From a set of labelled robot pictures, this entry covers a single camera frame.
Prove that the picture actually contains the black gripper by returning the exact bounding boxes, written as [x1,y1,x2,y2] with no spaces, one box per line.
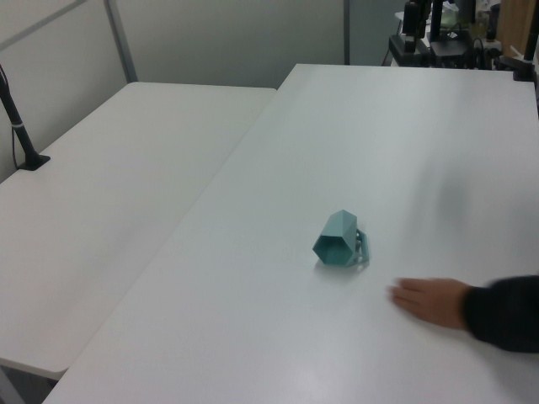
[402,1,427,54]

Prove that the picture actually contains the teal hexagonal cup with handle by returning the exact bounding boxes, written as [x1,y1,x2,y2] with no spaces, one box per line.
[312,209,372,270]

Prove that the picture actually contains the forearm in dark sleeve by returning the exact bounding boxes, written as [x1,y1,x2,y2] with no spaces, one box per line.
[462,274,539,354]

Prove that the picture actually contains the bare person hand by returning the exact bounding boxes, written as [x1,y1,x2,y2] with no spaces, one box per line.
[387,277,472,332]

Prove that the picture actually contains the black equipment box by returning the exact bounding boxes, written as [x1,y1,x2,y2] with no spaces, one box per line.
[387,35,423,65]

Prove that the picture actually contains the black stand with flat base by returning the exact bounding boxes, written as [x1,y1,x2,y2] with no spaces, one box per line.
[428,0,469,59]

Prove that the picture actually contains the light wooden board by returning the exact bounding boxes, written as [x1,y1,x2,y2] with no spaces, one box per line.
[498,0,514,48]

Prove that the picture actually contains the black clamped camera pole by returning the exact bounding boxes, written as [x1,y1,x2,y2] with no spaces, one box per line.
[510,0,539,82]

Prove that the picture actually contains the grey metal corner partition post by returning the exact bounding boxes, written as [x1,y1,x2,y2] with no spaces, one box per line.
[104,0,139,84]

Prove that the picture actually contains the black camera pole with base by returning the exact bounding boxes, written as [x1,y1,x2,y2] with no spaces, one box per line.
[0,64,51,171]

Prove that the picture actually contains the thin black pole cable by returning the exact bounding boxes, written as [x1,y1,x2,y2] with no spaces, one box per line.
[10,125,21,169]

